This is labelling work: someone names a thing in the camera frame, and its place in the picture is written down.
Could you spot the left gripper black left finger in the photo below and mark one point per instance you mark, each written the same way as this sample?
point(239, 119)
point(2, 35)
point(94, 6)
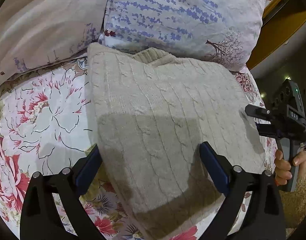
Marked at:
point(52, 207)

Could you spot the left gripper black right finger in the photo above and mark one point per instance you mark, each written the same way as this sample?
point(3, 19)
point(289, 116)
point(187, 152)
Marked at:
point(252, 208)

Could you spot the beige cable-knit sweater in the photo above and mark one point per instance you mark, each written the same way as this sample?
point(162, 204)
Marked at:
point(153, 110)

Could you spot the beige fuzzy sleeve forearm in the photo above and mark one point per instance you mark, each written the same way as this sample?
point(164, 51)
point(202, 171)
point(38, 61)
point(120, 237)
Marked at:
point(294, 203)

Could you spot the person's right hand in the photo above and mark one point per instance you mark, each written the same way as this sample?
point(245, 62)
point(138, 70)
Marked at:
point(283, 167)

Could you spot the floral white bedsheet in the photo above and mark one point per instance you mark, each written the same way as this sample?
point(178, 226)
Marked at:
point(44, 127)

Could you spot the lavender tree print pillow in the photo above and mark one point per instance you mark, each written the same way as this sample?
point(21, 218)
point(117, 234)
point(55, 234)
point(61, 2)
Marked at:
point(221, 31)

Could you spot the pink plain pillow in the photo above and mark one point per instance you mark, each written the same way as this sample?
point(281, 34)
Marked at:
point(35, 33)

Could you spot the wooden headboard frame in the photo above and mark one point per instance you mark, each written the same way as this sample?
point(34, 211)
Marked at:
point(281, 20)

